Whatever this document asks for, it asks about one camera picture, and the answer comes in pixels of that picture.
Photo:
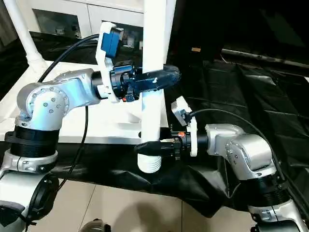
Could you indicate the white plastic table top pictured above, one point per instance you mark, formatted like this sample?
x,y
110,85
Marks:
x,y
106,121

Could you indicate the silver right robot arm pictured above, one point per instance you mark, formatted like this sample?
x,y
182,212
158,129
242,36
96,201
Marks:
x,y
241,150

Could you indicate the small gold label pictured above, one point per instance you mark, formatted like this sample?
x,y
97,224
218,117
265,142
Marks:
x,y
195,49

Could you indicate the black plastic mat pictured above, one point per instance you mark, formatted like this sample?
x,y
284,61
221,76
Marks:
x,y
217,87

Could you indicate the white glass-door cabinet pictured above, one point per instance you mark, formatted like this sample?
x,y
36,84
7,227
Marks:
x,y
72,12

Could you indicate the black low bench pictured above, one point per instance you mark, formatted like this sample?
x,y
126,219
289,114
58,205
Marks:
x,y
265,55

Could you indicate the grey curtain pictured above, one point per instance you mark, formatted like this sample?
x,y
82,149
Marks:
x,y
6,26

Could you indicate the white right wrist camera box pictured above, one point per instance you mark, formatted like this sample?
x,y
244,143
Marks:
x,y
186,118

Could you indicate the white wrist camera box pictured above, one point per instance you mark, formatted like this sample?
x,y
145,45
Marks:
x,y
186,118
108,48

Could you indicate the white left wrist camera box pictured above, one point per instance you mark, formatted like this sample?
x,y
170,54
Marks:
x,y
108,48

